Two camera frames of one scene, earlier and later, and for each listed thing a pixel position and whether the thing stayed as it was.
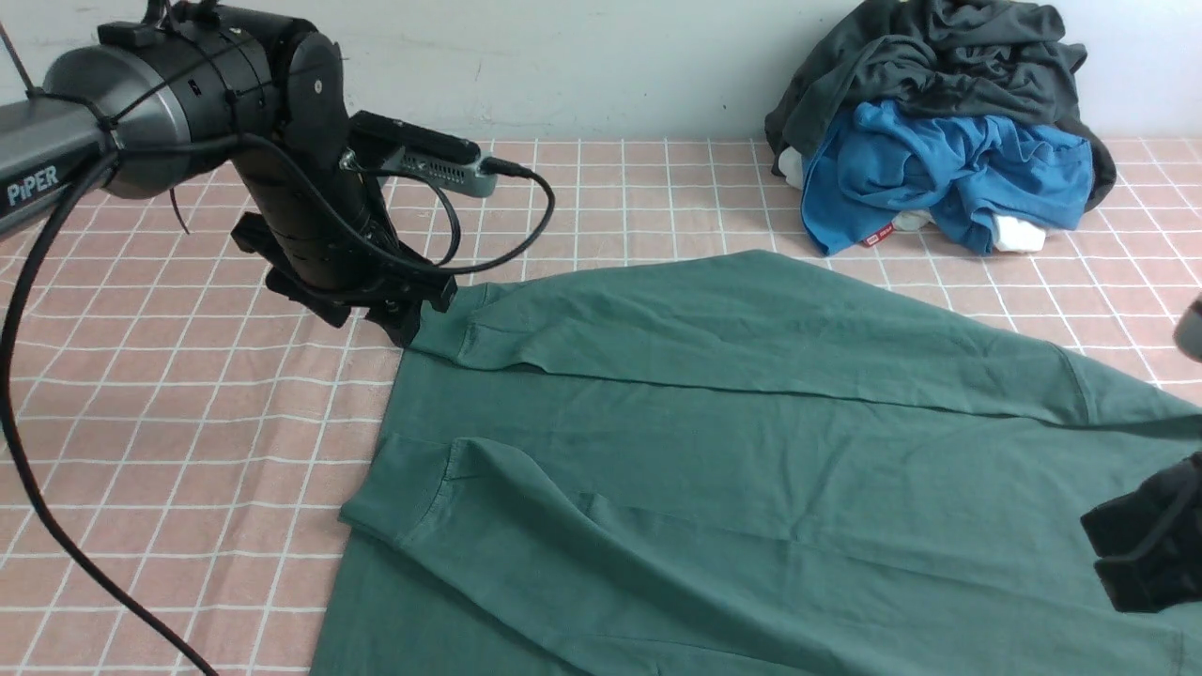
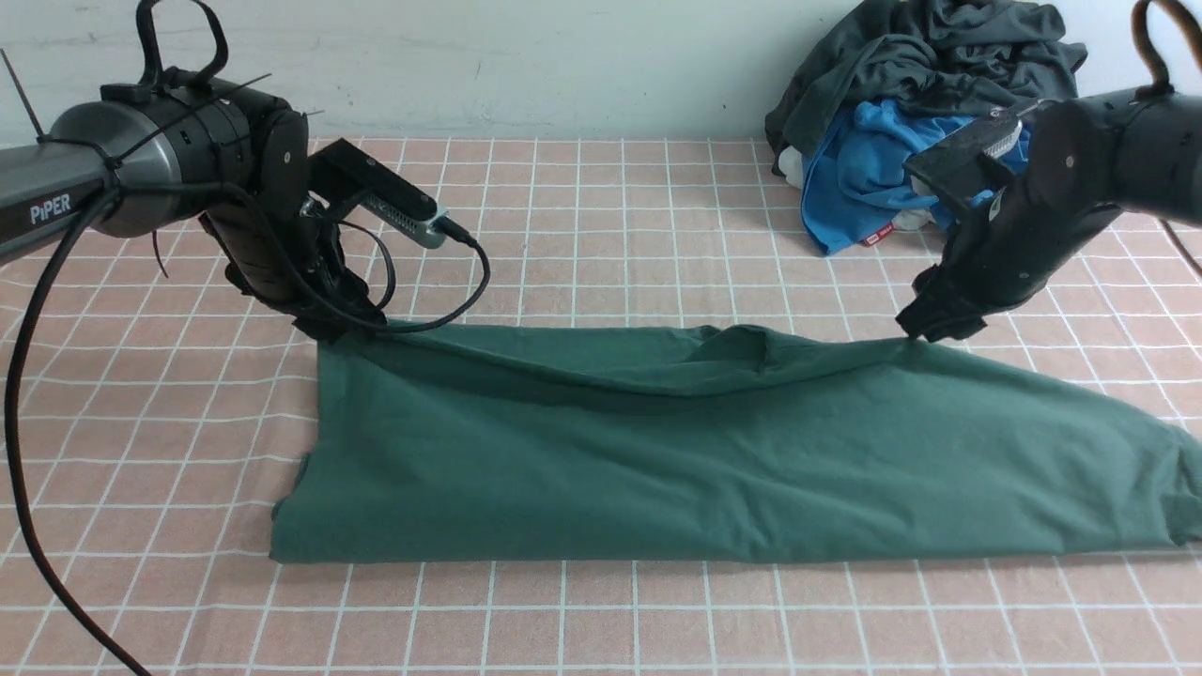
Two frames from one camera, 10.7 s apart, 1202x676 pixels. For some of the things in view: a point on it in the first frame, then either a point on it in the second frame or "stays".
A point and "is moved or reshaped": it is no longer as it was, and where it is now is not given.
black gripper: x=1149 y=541 -> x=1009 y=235
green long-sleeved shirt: x=741 y=464 is moved or reshaped
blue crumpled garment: x=868 y=164 stays
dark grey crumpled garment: x=1002 y=60 stays
